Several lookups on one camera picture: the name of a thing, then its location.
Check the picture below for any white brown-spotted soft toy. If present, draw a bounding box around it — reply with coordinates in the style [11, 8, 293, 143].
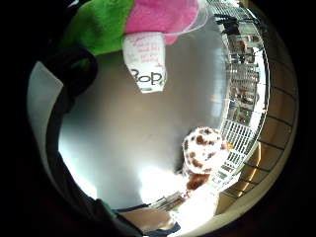
[180, 126, 232, 193]

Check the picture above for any silver metal bar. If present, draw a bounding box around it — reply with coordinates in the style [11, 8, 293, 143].
[149, 192, 191, 211]

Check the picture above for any green and pink soft toy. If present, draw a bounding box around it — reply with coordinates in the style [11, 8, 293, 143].
[60, 0, 210, 95]

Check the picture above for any white metal railing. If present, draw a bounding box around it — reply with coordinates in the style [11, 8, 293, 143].
[206, 0, 272, 196]

